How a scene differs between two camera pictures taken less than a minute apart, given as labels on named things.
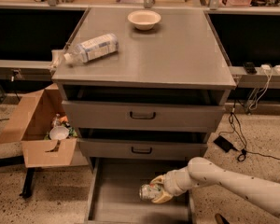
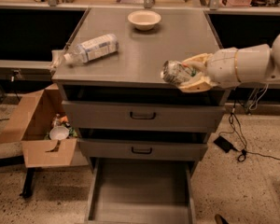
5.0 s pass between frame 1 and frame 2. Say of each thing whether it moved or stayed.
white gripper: moved
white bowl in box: stayed
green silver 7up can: moved
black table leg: stayed
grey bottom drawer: stayed
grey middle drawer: stayed
